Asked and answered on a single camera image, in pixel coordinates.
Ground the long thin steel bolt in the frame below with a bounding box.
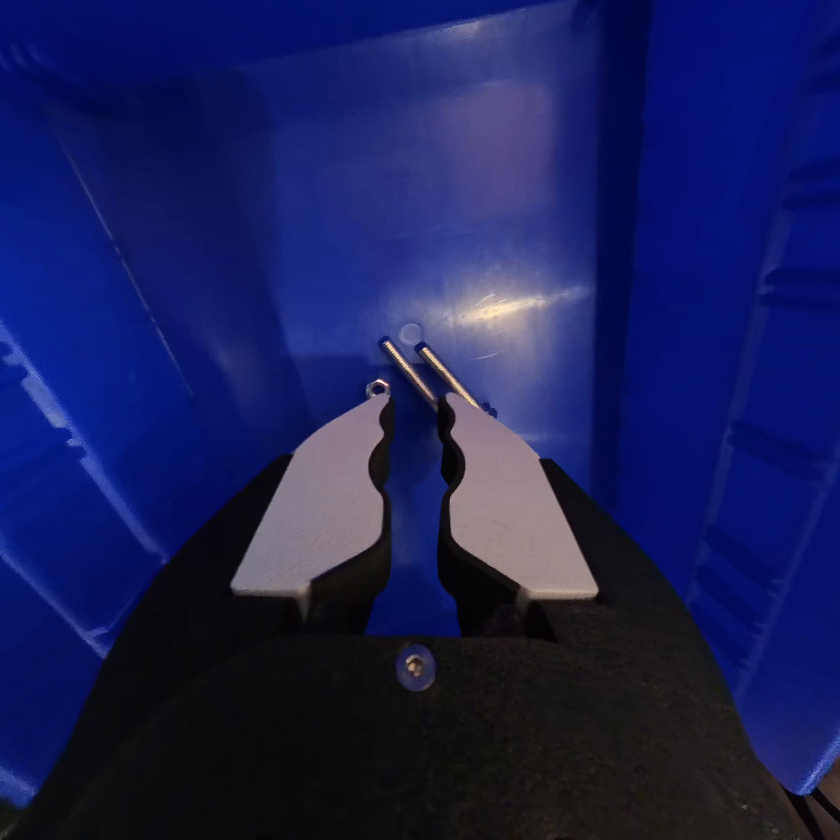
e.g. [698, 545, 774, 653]
[418, 345, 497, 419]
[378, 336, 439, 413]

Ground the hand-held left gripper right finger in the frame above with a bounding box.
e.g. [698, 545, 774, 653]
[436, 392, 599, 636]

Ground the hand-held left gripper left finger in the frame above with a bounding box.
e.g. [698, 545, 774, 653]
[231, 395, 396, 634]

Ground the blue plastic parts bin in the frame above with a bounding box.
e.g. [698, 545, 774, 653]
[0, 0, 840, 809]

